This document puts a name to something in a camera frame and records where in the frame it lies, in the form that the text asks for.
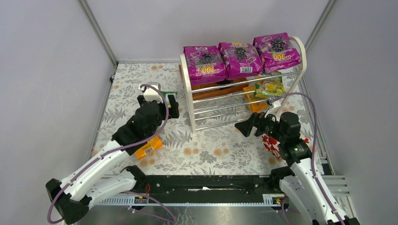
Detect green candy bag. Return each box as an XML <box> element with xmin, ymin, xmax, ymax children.
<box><xmin>161</xmin><ymin>91</ymin><xmax>177</xmax><ymax>97</ymax></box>

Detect purple candy bag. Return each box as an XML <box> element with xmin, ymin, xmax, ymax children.
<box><xmin>184</xmin><ymin>45</ymin><xmax>226</xmax><ymax>85</ymax></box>
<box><xmin>218</xmin><ymin>42</ymin><xmax>263</xmax><ymax>80</ymax></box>
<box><xmin>253</xmin><ymin>32</ymin><xmax>301</xmax><ymax>74</ymax></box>

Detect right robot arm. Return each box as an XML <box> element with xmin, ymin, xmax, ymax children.
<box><xmin>235</xmin><ymin>112</ymin><xmax>359</xmax><ymax>225</ymax></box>

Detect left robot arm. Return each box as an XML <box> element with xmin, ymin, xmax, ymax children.
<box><xmin>45</xmin><ymin>95</ymin><xmax>179</xmax><ymax>225</ymax></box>

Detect orange bag under shelf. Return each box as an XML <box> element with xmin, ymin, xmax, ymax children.
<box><xmin>243</xmin><ymin>86</ymin><xmax>270</xmax><ymax>113</ymax></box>

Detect orange mango candy bag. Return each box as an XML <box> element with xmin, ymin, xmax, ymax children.
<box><xmin>135</xmin><ymin>136</ymin><xmax>163</xmax><ymax>160</ymax></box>

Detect green yellow bag on shelf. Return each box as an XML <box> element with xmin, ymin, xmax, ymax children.
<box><xmin>253</xmin><ymin>71</ymin><xmax>286</xmax><ymax>98</ymax></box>

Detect white metal shelf rack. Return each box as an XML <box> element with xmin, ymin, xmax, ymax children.
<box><xmin>179</xmin><ymin>36</ymin><xmax>307</xmax><ymax>133</ymax></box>

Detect red white floral bag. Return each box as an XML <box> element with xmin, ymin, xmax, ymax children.
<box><xmin>262</xmin><ymin>135</ymin><xmax>312</xmax><ymax>160</ymax></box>

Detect orange wooden divider tray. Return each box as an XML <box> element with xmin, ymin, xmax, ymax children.
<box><xmin>191</xmin><ymin>77</ymin><xmax>249</xmax><ymax>100</ymax></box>

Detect rolled dark orange sock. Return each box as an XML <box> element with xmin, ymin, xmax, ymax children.
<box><xmin>217</xmin><ymin>80</ymin><xmax>232</xmax><ymax>85</ymax></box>

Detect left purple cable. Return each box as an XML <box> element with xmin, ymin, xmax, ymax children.
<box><xmin>46</xmin><ymin>83</ymin><xmax>170</xmax><ymax>225</ymax></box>

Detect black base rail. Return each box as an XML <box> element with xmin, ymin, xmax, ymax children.
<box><xmin>122</xmin><ymin>165</ymin><xmax>296</xmax><ymax>206</ymax></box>

